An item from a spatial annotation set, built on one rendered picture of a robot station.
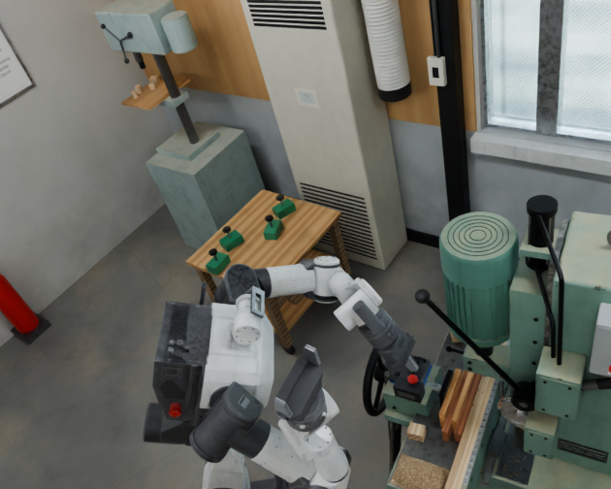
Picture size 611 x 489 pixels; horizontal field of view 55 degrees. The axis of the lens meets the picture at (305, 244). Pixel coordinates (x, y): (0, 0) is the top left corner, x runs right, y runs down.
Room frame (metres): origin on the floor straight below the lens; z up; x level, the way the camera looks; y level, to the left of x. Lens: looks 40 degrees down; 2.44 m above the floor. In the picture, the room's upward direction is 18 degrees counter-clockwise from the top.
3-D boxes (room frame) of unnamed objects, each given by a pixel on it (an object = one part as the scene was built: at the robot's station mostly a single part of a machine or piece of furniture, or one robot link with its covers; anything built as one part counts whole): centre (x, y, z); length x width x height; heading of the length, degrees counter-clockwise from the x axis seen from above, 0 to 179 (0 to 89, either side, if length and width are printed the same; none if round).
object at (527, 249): (0.86, -0.49, 1.54); 0.08 x 0.08 x 0.17; 51
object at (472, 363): (0.93, -0.40, 1.03); 0.14 x 0.07 x 0.09; 51
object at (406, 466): (0.75, -0.11, 0.92); 0.14 x 0.09 x 0.04; 51
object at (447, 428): (0.90, -0.28, 0.92); 0.22 x 0.02 x 0.05; 141
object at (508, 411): (0.77, -0.40, 1.02); 0.12 x 0.03 x 0.12; 51
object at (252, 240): (2.41, 0.20, 0.32); 0.66 x 0.57 x 0.64; 131
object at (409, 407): (1.00, -0.18, 0.91); 0.15 x 0.14 x 0.09; 141
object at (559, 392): (0.69, -0.45, 1.23); 0.09 x 0.08 x 0.15; 51
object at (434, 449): (0.95, -0.25, 0.87); 0.61 x 0.30 x 0.06; 141
